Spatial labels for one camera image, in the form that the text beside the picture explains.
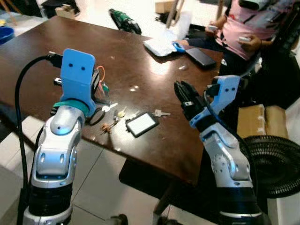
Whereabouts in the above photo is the silver key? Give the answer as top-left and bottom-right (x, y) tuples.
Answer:
(154, 109), (171, 117)
(102, 103), (119, 112)

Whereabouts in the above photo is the black framed white card holder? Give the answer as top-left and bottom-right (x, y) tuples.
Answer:
(125, 112), (160, 138)

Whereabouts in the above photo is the taped cardboard box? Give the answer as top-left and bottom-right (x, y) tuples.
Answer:
(236, 104), (288, 139)

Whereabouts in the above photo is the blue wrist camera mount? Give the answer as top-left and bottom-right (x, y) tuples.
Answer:
(189, 75), (241, 130)
(60, 48), (97, 116)

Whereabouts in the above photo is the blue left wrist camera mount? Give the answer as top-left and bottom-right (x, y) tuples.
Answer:
(60, 48), (97, 116)

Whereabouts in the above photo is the person in pink shirt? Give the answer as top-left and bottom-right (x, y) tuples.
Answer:
(180, 0), (300, 62)

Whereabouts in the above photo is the white headset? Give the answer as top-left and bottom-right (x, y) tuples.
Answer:
(238, 0), (271, 11)

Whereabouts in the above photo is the orange wire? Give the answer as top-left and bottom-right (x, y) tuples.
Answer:
(96, 66), (106, 86)

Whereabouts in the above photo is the white cloth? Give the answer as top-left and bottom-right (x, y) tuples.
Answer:
(142, 34), (182, 58)

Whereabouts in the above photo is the green black power drill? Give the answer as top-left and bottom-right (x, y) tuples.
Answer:
(108, 8), (143, 35)

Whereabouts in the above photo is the black phone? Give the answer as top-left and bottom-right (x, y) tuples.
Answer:
(185, 47), (218, 70)

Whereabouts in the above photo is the small cardboard box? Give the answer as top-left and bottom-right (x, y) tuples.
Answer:
(154, 0), (177, 14)

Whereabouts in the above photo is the brown key fob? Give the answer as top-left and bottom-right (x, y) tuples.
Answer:
(101, 122), (118, 134)

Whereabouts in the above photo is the small blue object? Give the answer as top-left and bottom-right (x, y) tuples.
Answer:
(172, 41), (186, 53)

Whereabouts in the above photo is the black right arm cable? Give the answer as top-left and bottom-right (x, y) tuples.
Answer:
(203, 93), (259, 193)

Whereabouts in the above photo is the black round fan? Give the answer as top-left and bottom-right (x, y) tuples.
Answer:
(241, 135), (300, 198)

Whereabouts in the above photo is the blue bowl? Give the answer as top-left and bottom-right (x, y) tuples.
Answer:
(0, 27), (15, 45)

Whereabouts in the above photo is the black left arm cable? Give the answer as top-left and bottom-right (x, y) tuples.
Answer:
(14, 52), (63, 225)

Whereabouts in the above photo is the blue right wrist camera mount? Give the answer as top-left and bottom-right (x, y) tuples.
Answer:
(189, 75), (241, 130)

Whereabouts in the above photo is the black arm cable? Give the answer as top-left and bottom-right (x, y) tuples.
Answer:
(14, 52), (63, 225)
(203, 93), (259, 193)

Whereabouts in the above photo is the gold key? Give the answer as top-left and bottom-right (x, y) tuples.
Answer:
(115, 108), (128, 119)

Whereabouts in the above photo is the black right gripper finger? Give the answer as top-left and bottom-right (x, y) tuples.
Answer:
(174, 81), (187, 107)
(181, 81), (197, 103)

